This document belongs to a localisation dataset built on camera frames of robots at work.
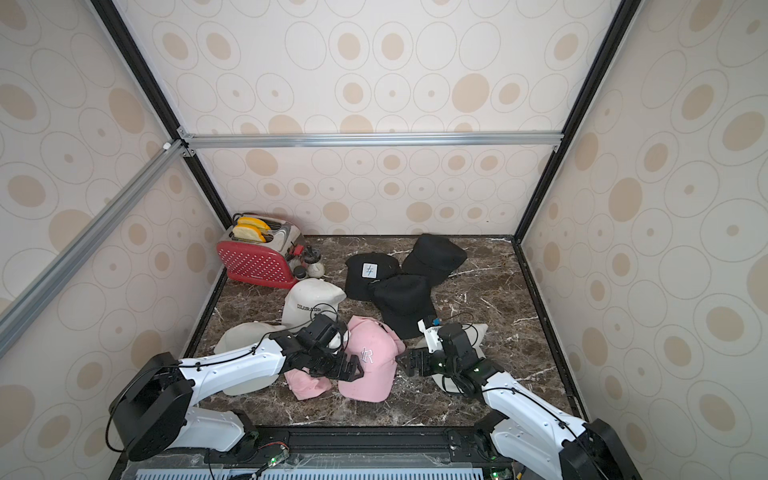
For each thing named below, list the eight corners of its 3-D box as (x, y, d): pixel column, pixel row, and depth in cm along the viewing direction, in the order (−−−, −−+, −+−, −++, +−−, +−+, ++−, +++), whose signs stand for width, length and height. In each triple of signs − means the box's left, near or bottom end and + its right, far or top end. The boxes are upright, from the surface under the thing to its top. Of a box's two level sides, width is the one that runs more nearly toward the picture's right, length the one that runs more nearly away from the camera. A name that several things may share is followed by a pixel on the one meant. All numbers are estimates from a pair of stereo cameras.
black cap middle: (373, 337, 95) (371, 323, 87) (375, 290, 106) (374, 274, 99) (433, 337, 95) (436, 323, 87) (428, 290, 106) (431, 274, 99)
